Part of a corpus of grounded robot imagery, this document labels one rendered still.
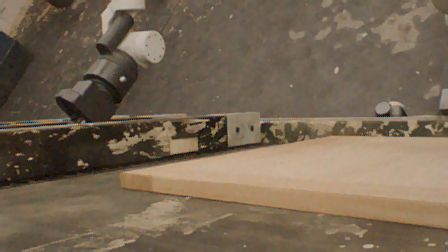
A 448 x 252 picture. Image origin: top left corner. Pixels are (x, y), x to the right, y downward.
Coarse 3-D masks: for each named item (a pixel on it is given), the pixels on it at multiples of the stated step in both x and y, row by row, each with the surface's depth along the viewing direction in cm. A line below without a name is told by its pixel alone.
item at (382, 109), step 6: (444, 90) 105; (444, 96) 105; (384, 102) 109; (390, 102) 114; (396, 102) 113; (444, 102) 104; (378, 108) 109; (384, 108) 109; (402, 108) 111; (444, 108) 103; (378, 114) 109; (384, 114) 108; (390, 114) 108; (402, 114) 111; (444, 114) 105
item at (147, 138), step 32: (32, 128) 67; (64, 128) 71; (96, 128) 76; (128, 128) 81; (160, 128) 87; (192, 128) 93; (224, 128) 101; (256, 128) 110; (0, 160) 63; (32, 160) 67; (64, 160) 71; (96, 160) 76; (128, 160) 81
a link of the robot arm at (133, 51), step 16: (128, 16) 96; (112, 32) 93; (144, 32) 95; (96, 48) 94; (112, 48) 93; (128, 48) 94; (144, 48) 94; (160, 48) 97; (128, 64) 93; (144, 64) 98
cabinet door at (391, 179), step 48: (288, 144) 85; (336, 144) 84; (384, 144) 81; (432, 144) 77; (192, 192) 49; (240, 192) 45; (288, 192) 42; (336, 192) 39; (384, 192) 39; (432, 192) 38
